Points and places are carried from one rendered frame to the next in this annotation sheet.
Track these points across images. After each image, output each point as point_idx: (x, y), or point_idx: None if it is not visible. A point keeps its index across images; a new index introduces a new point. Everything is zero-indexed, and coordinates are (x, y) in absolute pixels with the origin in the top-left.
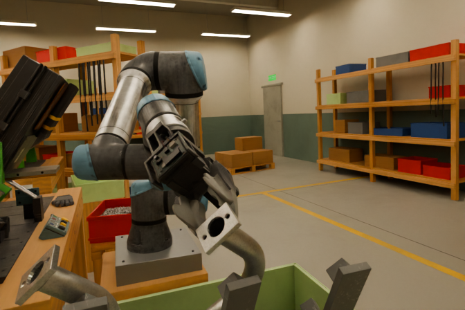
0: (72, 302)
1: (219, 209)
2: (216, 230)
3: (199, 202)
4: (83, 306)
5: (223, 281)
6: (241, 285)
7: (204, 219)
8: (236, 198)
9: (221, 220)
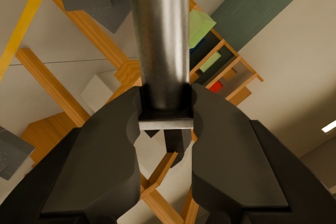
0: None
1: (191, 127)
2: (152, 97)
3: (138, 186)
4: (22, 164)
5: (82, 9)
6: (129, 13)
7: (138, 131)
8: (239, 109)
9: (177, 105)
